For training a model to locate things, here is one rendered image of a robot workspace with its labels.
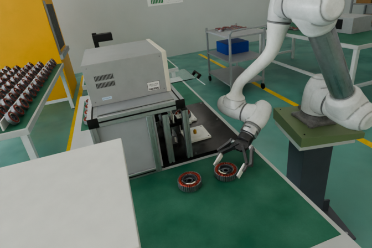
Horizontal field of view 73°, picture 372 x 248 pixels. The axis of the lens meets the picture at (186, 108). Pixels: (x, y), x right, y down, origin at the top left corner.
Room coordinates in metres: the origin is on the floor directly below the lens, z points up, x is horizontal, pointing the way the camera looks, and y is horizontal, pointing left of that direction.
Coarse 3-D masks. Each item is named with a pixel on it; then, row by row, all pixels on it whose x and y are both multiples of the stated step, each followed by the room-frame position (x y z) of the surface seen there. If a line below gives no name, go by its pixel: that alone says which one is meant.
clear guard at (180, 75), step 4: (172, 72) 1.70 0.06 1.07; (176, 72) 1.69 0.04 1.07; (180, 72) 1.68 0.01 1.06; (184, 72) 1.67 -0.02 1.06; (188, 72) 1.66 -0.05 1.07; (172, 76) 1.60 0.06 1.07; (176, 76) 1.59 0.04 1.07; (180, 76) 1.58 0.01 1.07; (184, 76) 1.57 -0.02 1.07; (188, 76) 1.56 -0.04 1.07; (192, 76) 1.55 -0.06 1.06; (172, 80) 1.52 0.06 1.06; (176, 80) 1.51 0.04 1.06; (180, 80) 1.50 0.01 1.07; (184, 80) 1.50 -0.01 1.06; (204, 84) 1.53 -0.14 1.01
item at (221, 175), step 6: (222, 162) 1.01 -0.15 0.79; (228, 162) 1.00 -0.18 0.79; (216, 168) 0.96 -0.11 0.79; (222, 168) 0.99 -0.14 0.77; (228, 168) 0.98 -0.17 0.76; (234, 168) 0.95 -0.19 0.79; (216, 174) 0.93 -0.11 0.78; (222, 174) 0.92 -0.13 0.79; (228, 174) 0.91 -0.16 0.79; (234, 174) 0.91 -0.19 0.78; (222, 180) 0.91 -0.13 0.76; (228, 180) 0.90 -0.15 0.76
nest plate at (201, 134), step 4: (192, 128) 1.38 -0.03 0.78; (196, 128) 1.37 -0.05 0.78; (200, 128) 1.37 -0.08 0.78; (204, 128) 1.36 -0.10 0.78; (192, 132) 1.33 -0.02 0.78; (200, 132) 1.32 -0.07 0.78; (204, 132) 1.32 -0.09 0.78; (192, 136) 1.29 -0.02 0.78; (196, 136) 1.28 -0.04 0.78; (200, 136) 1.28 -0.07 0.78; (204, 136) 1.27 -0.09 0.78; (208, 136) 1.27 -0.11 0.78; (192, 140) 1.25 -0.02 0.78; (196, 140) 1.24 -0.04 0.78; (200, 140) 1.25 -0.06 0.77
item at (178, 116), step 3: (177, 114) 1.33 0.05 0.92; (180, 114) 1.32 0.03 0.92; (174, 117) 1.31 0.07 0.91; (177, 117) 1.28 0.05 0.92; (180, 117) 1.28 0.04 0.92; (174, 120) 1.30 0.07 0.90; (177, 120) 1.26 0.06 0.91; (180, 120) 1.27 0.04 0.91; (189, 120) 1.31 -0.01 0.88; (171, 123) 1.26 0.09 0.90; (174, 123) 1.26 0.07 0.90; (177, 123) 1.26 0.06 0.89; (180, 123) 1.26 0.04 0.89; (189, 123) 1.28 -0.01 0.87; (171, 126) 1.25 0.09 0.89; (174, 126) 1.26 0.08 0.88; (171, 129) 1.26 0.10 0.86; (171, 132) 1.26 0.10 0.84
